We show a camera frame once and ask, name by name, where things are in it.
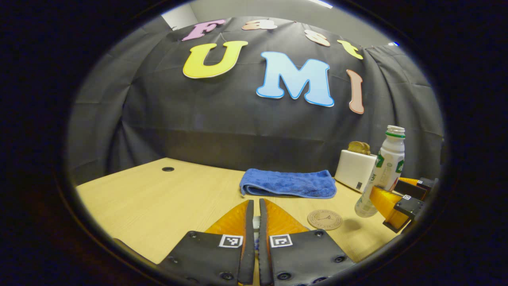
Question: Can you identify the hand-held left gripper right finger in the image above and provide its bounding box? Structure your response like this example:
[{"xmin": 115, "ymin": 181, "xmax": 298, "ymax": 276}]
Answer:
[{"xmin": 259, "ymin": 199, "xmax": 356, "ymax": 286}]

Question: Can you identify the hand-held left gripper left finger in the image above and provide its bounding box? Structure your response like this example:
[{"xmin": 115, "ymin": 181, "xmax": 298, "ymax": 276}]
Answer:
[{"xmin": 157, "ymin": 200, "xmax": 254, "ymax": 286}]

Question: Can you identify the white plastic water bottle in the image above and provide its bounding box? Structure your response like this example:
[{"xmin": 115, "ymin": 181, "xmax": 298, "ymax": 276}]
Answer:
[{"xmin": 354, "ymin": 125, "xmax": 406, "ymax": 218}]

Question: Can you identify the round wooden coaster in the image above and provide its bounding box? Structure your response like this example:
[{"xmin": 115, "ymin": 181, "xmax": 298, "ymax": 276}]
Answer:
[{"xmin": 307, "ymin": 209, "xmax": 343, "ymax": 231}]

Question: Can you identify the white toaster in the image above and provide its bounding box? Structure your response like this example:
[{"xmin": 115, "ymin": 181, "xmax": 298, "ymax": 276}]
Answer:
[{"xmin": 335, "ymin": 150, "xmax": 377, "ymax": 193}]

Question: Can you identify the blue folded towel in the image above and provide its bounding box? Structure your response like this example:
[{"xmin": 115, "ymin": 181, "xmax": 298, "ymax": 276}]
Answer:
[{"xmin": 239, "ymin": 168, "xmax": 337, "ymax": 199}]

